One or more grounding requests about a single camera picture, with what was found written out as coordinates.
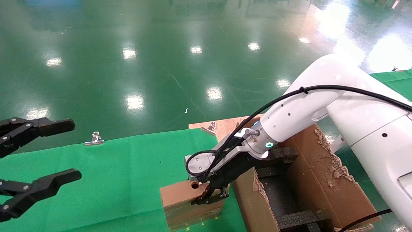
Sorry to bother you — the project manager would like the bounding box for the large green table cloth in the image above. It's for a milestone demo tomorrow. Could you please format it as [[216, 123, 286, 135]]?
[[0, 128, 247, 232]]

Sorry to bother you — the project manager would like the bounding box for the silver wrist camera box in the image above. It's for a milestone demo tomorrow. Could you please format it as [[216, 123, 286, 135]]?
[[184, 151, 222, 177]]

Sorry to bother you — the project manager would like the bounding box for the silver binder clip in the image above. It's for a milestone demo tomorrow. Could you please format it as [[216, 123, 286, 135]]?
[[84, 131, 105, 146], [201, 121, 217, 136]]

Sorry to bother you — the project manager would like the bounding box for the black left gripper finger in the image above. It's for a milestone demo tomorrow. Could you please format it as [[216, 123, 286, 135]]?
[[0, 118, 75, 158], [0, 169, 82, 223]]

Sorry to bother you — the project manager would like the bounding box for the silver camera mount bracket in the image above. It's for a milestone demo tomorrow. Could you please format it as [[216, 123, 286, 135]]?
[[212, 129, 269, 161]]

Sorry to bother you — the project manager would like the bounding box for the notched black foam insert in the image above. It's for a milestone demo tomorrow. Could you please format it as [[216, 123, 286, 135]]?
[[254, 147, 298, 168]]

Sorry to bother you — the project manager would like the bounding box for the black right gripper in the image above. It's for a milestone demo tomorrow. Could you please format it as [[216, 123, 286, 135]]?
[[192, 151, 258, 205]]

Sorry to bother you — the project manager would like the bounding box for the flat black foam insert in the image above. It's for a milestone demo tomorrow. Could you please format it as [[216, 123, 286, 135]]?
[[277, 209, 332, 232]]

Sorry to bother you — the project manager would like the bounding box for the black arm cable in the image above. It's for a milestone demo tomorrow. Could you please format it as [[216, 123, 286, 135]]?
[[186, 85, 412, 232]]

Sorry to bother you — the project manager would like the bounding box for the small brown cardboard box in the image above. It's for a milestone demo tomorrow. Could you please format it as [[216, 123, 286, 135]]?
[[160, 180, 226, 232]]

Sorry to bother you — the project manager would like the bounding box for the large open cardboard carton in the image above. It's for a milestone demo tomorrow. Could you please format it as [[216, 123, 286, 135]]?
[[232, 117, 382, 232]]

